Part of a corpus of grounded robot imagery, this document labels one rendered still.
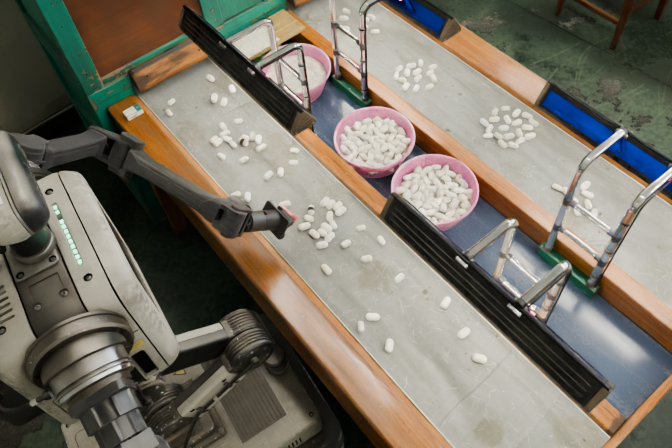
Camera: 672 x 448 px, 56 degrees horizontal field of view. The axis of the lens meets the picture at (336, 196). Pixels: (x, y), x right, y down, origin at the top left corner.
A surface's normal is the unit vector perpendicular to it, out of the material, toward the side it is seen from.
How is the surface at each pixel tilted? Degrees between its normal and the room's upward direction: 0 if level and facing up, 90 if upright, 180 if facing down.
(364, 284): 0
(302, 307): 0
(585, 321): 0
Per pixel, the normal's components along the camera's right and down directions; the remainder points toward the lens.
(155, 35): 0.63, 0.60
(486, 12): -0.06, -0.59
